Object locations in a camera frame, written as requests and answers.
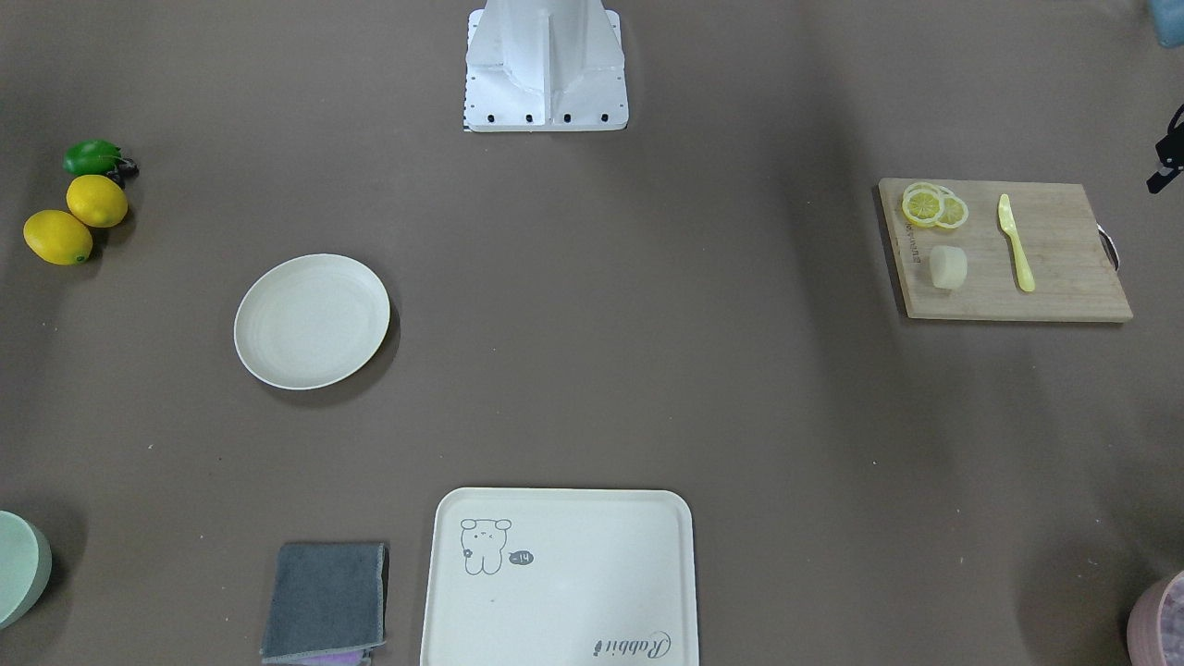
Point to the pink bowl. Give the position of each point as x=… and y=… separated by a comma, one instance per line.
x=1155, y=625

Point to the wooden cutting board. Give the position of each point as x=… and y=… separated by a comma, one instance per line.
x=1073, y=276

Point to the small dark fruit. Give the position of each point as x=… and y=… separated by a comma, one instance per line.
x=122, y=169

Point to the white steamed bun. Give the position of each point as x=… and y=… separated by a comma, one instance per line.
x=948, y=267

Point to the mint green bowl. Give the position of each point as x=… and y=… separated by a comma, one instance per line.
x=26, y=564

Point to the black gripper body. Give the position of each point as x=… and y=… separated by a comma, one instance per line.
x=1171, y=156

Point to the lemon slice back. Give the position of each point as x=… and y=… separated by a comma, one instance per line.
x=955, y=210

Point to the green lime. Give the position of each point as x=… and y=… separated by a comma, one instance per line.
x=92, y=158

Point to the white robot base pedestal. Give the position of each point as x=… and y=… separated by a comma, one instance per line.
x=544, y=66

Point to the yellow plastic knife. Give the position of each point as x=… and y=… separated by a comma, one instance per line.
x=1009, y=227

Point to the white rectangular tray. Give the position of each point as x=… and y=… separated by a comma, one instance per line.
x=555, y=576

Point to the yellow lemon upper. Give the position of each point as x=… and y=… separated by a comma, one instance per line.
x=97, y=201

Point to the round white plate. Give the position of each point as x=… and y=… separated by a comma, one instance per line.
x=311, y=321

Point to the yellow lemon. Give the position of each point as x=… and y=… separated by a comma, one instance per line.
x=97, y=201
x=58, y=237

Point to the grey folded cloth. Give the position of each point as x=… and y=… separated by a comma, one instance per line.
x=327, y=605

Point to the yellow lemon lower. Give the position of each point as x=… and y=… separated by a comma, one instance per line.
x=58, y=237

